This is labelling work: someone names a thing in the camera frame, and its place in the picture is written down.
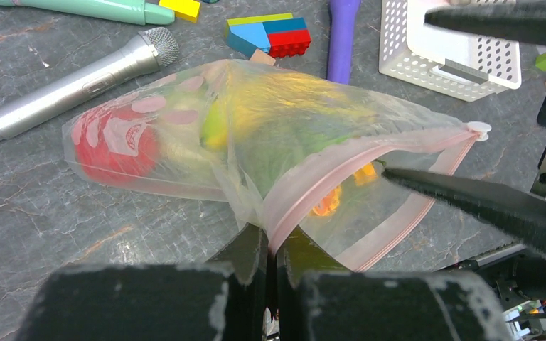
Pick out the purple toy microphone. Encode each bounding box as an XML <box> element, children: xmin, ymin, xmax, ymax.
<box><xmin>326</xmin><ymin>0</ymin><xmax>361</xmax><ymax>85</ymax></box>

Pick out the orange round toy slice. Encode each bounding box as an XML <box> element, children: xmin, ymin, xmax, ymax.
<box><xmin>309</xmin><ymin>185</ymin><xmax>342</xmax><ymax>217</ymax></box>

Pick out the white perforated plastic basket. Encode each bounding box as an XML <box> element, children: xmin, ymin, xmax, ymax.
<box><xmin>378</xmin><ymin>0</ymin><xmax>522</xmax><ymax>102</ymax></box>

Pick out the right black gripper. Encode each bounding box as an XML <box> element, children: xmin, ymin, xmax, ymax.
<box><xmin>382</xmin><ymin>1</ymin><xmax>546</xmax><ymax>260</ymax></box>

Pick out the clear polka dot zip bag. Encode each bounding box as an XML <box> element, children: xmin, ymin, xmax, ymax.
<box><xmin>63</xmin><ymin>60</ymin><xmax>491</xmax><ymax>271</ymax></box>

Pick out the short green toy gourd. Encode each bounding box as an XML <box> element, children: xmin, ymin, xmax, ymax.
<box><xmin>200</xmin><ymin>100</ymin><xmax>237</xmax><ymax>151</ymax></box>

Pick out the yellow toy banana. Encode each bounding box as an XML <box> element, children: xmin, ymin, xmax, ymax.
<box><xmin>211</xmin><ymin>72</ymin><xmax>377</xmax><ymax>136</ymax></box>

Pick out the silver toy microphone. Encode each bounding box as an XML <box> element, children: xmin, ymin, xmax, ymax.
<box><xmin>0</xmin><ymin>27</ymin><xmax>180</xmax><ymax>141</ymax></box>

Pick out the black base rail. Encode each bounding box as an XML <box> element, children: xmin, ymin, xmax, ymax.
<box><xmin>445</xmin><ymin>244</ymin><xmax>546</xmax><ymax>340</ymax></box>

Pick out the small wooden cube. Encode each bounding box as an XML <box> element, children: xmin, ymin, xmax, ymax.
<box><xmin>249</xmin><ymin>49</ymin><xmax>276</xmax><ymax>66</ymax></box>

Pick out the yellow small brick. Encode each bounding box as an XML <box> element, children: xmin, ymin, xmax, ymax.
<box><xmin>158</xmin><ymin>0</ymin><xmax>201</xmax><ymax>23</ymax></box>

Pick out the red toy apple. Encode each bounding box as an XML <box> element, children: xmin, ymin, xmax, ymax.
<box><xmin>70</xmin><ymin>105</ymin><xmax>159</xmax><ymax>185</ymax></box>

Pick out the mint green toy microphone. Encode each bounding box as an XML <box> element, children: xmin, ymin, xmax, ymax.
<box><xmin>0</xmin><ymin>0</ymin><xmax>175</xmax><ymax>26</ymax></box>

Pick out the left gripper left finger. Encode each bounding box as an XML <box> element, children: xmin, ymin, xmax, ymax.
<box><xmin>16</xmin><ymin>224</ymin><xmax>267</xmax><ymax>340</ymax></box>

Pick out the orange stepped brick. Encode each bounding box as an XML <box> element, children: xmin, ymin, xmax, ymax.
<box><xmin>353</xmin><ymin>163</ymin><xmax>378</xmax><ymax>186</ymax></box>

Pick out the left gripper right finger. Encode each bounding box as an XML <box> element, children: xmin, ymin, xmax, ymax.
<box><xmin>275</xmin><ymin>229</ymin><xmax>511</xmax><ymax>340</ymax></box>

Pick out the blue red green brick stack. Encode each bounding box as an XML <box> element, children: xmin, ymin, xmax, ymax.
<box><xmin>223</xmin><ymin>13</ymin><xmax>311</xmax><ymax>58</ymax></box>

